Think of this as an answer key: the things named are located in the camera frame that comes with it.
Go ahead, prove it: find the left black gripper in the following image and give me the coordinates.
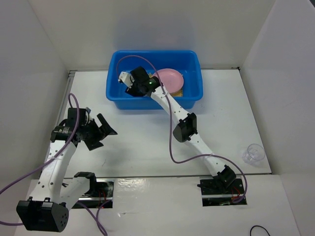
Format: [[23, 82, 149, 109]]
[[80, 114, 117, 150]]

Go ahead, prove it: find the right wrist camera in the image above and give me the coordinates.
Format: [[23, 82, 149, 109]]
[[118, 71, 134, 88]]

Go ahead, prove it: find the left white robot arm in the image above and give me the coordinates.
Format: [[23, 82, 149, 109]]
[[16, 108, 117, 232]]

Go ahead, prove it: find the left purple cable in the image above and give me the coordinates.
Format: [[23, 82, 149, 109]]
[[0, 92, 113, 236]]

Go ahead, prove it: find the orange plastic plate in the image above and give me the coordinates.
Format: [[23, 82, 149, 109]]
[[171, 89, 183, 97]]

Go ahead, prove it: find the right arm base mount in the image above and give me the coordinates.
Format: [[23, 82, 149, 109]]
[[197, 177, 247, 207]]

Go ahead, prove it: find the black cable loop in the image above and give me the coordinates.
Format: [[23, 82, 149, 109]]
[[250, 225, 271, 236]]

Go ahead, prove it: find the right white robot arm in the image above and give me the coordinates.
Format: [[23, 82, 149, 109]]
[[118, 66, 236, 193]]

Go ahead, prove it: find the pink plastic plate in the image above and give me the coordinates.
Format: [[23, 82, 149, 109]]
[[152, 68, 185, 94]]

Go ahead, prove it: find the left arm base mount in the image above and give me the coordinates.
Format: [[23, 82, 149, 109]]
[[78, 180, 114, 208]]

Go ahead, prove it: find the blue plastic bin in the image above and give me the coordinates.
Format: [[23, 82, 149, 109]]
[[106, 50, 203, 110]]

